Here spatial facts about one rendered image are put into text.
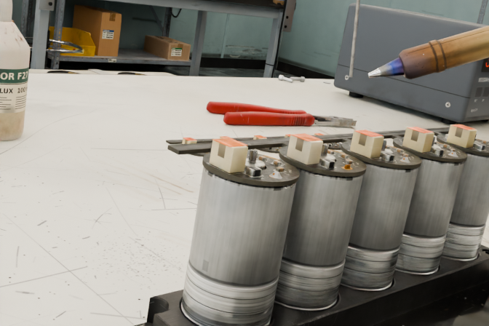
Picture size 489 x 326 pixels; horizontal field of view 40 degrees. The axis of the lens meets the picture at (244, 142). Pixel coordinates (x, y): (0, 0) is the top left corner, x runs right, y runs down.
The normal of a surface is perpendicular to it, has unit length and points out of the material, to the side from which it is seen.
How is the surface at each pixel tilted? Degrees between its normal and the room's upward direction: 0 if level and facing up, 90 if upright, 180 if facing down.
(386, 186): 90
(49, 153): 0
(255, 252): 90
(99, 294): 0
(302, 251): 90
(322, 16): 90
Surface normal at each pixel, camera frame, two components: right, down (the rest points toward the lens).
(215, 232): -0.50, 0.14
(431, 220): 0.25, 0.28
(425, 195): -0.18, 0.22
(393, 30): -0.67, 0.07
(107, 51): 0.72, 0.28
